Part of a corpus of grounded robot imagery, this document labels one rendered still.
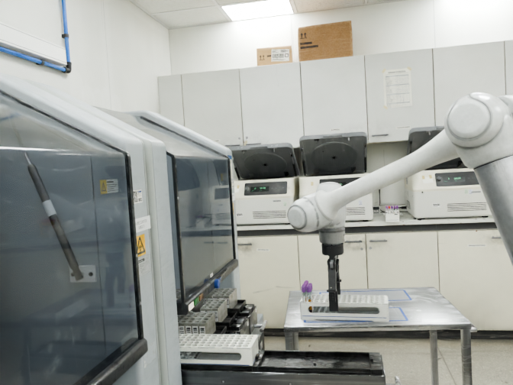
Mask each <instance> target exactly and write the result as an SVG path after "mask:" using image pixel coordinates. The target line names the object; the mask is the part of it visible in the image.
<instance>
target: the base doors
mask: <svg viewBox="0 0 513 385"><path fill-rule="evenodd" d="M492 236H494V237H501V236H500V234H499V232H498V230H472V231H438V232H436V231H421V232H396V233H371V234H366V238H365V234H351V235H344V240H345V241H359V240H361V241H362V243H345V242H343V243H344V253H343V254H342V255H338V259H339V260H340V262H339V273H340V280H341V282H340V289H341V290H351V289H379V288H407V287H434V288H435V289H436V290H438V291H439V285H440V293H441V294H442V295H443V296H444V297H445V298H446V299H447V300H449V301H450V302H451V303H452V304H453V305H454V306H455V307H456V308H457V309H458V310H459V311H460V312H461V313H462V314H463V315H464V316H465V317H466V318H467V319H468V320H469V321H470V322H471V323H472V324H473V325H474V326H475V327H477V330H506V331H513V266H512V263H511V260H510V258H509V256H508V253H507V251H506V249H505V246H504V243H503V241H502V239H501V238H496V239H492ZM384 239H386V240H387V241H380V242H369V241H370V240H373V241H377V240H384ZM237 243H238V244H249V243H251V244H252V245H241V246H238V257H239V270H240V294H241V299H245V300H246V301H247V303H246V304H254V306H256V310H257V314H263V321H265V320H266V321H267V324H266V327H265V328H284V323H285V318H286V310H287V304H288V299H289V291H297V290H300V284H301V286H302V285H303V283H304V282H305V280H308V283H312V288H313V289H312V290H328V271H327V259H329V256H326V255H323V254H322V248H321V244H322V243H321V242H320V241H319V235H298V237H297V235H296V236H272V237H248V238H237ZM468 244H486V247H468ZM437 246H438V252H437ZM369 247H372V249H369ZM361 248H363V250H362V251H361V250H360V249H361ZM257 249H269V251H257ZM298 256H299V263H298ZM366 258H367V271H366ZM438 265H439V272H438ZM299 270H300V276H299ZM367 274H368V287H367Z"/></svg>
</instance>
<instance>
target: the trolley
mask: <svg viewBox="0 0 513 385"><path fill-rule="evenodd" d="M312 292H313V294H324V295H328V292H327V290H312ZM340 294H341V295H387V296H388V301H389V322H374V321H345V320H301V315H300V300H301V299H302V291H301V290H297V291H289V299H288V304H287V310H286V318H285V323H284V332H285V340H286V351H299V344H298V333H299V332H363V331H408V330H429V331H430V350H431V385H439V374H438V355H437V330H453V329H460V335H461V356H462V377H463V385H473V376H472V355H471V333H470V332H477V331H478V330H477V327H475V326H474V325H473V324H472V323H471V322H470V321H469V320H468V319H467V318H466V317H465V316H464V315H463V314H462V313H461V312H460V311H459V310H458V309H457V308H456V307H455V306H454V305H453V304H452V303H451V302H450V301H449V300H447V299H446V298H445V297H444V296H443V295H442V294H441V293H440V292H439V291H438V290H436V289H435V288H434V287H407V288H379V289H351V290H340Z"/></svg>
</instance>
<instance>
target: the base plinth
mask: <svg viewBox="0 0 513 385"><path fill-rule="evenodd" d="M263 331H264V336H276V337H285V332H284V328H265V329H264V330H263ZM470 333H471V339H512V340H513V331H506V330H478V331H477V332H470ZM298 336H299V337H332V338H430V331H429V330H408V331H363V332H299V333H298ZM437 338H452V339H461V335H460V330H437Z"/></svg>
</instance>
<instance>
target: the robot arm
mask: <svg viewBox="0 0 513 385"><path fill-rule="evenodd" d="M458 157H460V159H461V160H462V161H463V164H464V165H465V166H466V167H468V168H469V169H473V170H474V172H475V175H476V178H477V180H478V182H479V185H480V187H481V189H482V192H483V195H484V196H485V199H486V201H487V204H488V206H489V209H490V212H491V213H492V217H493V219H494V221H495V224H496V226H497V229H498V232H499V234H500V236H501V238H502V241H503V243H504V246H505V249H506V251H507V253H508V256H509V258H510V260H511V263H512V266H513V95H502V96H498V97H495V96H493V95H490V94H488V93H483V92H474V93H470V94H467V95H465V96H463V97H461V98H459V99H457V100H456V101H455V102H454V103H453V104H452V105H451V106H450V107H449V108H448V110H447V113H446V115H445V119H444V130H442V132H441V133H439V134H438V135H437V136H436V137H434V138H433V139H432V140H430V141H429V142H427V143H426V144H425V145H424V146H423V147H421V148H419V149H418V150H416V151H415V152H413V153H411V154H409V155H408V156H406V157H403V158H402V159H400V160H397V161H395V162H393V163H391V164H389V165H387V166H385V167H382V168H380V169H378V170H376V171H374V172H372V173H370V174H368V175H365V176H363V177H361V178H359V179H358V180H355V181H353V182H351V183H348V184H347V185H345V186H341V184H339V183H334V182H326V183H320V184H319V185H318V188H317V190H316V192H314V193H312V194H310V195H307V196H303V197H302V199H298V200H296V201H295V202H293V203H292V204H291V205H290V207H289V210H288V212H287V217H288V220H289V223H290V225H291V226H292V227H293V228H294V229H295V230H297V231H301V232H310V231H316V230H319V241H320V242H321V243H322V244H321V248H322V254H323V255H326V256H329V259H327V271H328V290H327V292H328V295H329V310H330V312H338V296H337V295H340V282H341V280H340V273H339V262H340V260H339V259H338V255H342V254H343V253H344V243H343V242H344V241H345V240H344V235H345V227H344V224H345V220H346V205H347V204H348V203H350V202H352V201H354V200H356V199H358V198H360V197H363V196H365V195H368V194H370V193H373V192H375V191H377V190H379V189H382V188H384V187H386V186H389V185H391V184H393V183H396V182H398V181H400V180H403V179H405V178H407V177H409V176H412V175H414V174H416V173H419V172H421V171H422V170H426V169H427V168H430V167H433V166H435V165H438V164H439V163H443V162H446V161H448V160H452V159H455V158H458ZM331 287H332V288H331Z"/></svg>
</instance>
